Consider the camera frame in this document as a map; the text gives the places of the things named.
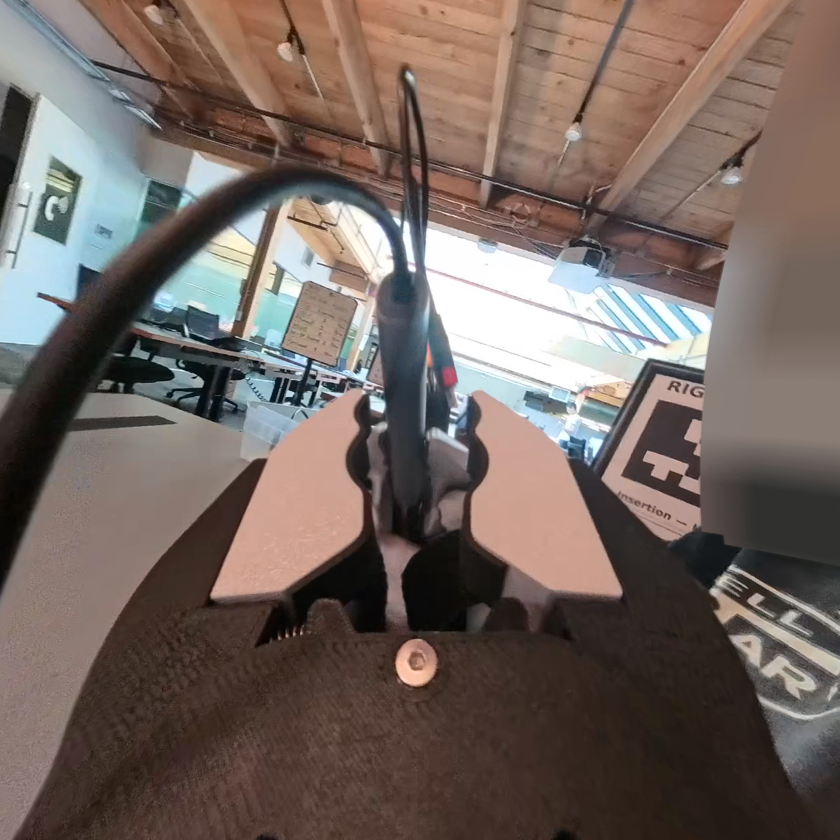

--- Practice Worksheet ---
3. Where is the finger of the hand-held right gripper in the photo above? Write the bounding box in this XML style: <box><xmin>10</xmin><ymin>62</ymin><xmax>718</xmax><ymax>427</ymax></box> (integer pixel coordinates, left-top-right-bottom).
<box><xmin>420</xmin><ymin>427</ymin><xmax>472</xmax><ymax>534</ymax></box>
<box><xmin>363</xmin><ymin>430</ymin><xmax>396</xmax><ymax>529</ymax></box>

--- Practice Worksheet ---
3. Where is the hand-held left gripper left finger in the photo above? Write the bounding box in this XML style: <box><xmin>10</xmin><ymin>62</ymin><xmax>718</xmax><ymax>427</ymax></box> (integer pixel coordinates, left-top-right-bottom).
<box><xmin>209</xmin><ymin>388</ymin><xmax>373</xmax><ymax>605</ymax></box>

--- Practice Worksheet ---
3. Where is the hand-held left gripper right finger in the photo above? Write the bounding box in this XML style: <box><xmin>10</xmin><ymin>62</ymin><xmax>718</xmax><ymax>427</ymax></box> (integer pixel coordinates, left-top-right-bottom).
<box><xmin>462</xmin><ymin>390</ymin><xmax>624</xmax><ymax>614</ymax></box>

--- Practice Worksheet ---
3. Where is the black usb hub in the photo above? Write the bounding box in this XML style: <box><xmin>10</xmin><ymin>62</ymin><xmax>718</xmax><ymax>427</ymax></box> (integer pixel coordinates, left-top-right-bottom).
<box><xmin>374</xmin><ymin>271</ymin><xmax>435</xmax><ymax>544</ymax></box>

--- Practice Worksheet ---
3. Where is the clear plastic organizer box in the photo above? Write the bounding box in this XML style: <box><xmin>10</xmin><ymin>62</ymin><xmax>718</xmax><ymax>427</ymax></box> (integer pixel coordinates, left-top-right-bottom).
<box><xmin>239</xmin><ymin>399</ymin><xmax>309</xmax><ymax>462</ymax></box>

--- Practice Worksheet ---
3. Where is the thin black usb cable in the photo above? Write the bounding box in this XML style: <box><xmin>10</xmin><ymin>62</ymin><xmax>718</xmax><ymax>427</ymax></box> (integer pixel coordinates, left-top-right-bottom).
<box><xmin>398</xmin><ymin>64</ymin><xmax>462</xmax><ymax>406</ymax></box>

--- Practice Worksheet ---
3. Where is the square marker sign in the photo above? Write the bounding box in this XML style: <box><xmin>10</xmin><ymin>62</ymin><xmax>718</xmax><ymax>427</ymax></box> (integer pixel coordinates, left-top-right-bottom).
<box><xmin>589</xmin><ymin>357</ymin><xmax>706</xmax><ymax>543</ymax></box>

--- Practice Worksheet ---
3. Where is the handwritten whiteboard on stand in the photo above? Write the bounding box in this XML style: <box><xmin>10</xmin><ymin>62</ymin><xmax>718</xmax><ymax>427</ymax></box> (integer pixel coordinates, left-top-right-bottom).
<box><xmin>280</xmin><ymin>280</ymin><xmax>360</xmax><ymax>408</ymax></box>

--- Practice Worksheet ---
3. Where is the office desk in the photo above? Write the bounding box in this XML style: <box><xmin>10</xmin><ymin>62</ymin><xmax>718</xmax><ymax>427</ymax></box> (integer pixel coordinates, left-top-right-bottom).
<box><xmin>38</xmin><ymin>292</ymin><xmax>263</xmax><ymax>421</ymax></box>

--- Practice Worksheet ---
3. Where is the black office chair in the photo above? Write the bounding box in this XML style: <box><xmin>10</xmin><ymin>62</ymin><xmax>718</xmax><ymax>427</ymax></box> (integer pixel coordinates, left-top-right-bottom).
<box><xmin>98</xmin><ymin>354</ymin><xmax>177</xmax><ymax>395</ymax></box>
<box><xmin>167</xmin><ymin>305</ymin><xmax>244</xmax><ymax>414</ymax></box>

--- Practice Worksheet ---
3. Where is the white ceiling projector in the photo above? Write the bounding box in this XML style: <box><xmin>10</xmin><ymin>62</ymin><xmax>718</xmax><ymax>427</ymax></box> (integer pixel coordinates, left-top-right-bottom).
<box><xmin>546</xmin><ymin>238</ymin><xmax>616</xmax><ymax>291</ymax></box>

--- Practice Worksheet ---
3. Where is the person's black printed shirt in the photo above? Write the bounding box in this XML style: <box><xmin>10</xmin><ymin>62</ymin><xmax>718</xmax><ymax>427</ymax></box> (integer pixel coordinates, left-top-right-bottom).
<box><xmin>669</xmin><ymin>528</ymin><xmax>840</xmax><ymax>808</ymax></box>

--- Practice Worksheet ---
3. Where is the dark phone pictogram sign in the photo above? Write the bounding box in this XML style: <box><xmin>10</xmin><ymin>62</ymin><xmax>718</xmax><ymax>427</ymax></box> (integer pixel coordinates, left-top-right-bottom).
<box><xmin>33</xmin><ymin>155</ymin><xmax>84</xmax><ymax>245</ymax></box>

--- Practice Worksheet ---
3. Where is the thick black usb cable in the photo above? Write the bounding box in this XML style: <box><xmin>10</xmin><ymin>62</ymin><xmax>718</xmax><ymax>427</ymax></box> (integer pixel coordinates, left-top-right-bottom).
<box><xmin>0</xmin><ymin>165</ymin><xmax>419</xmax><ymax>585</ymax></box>

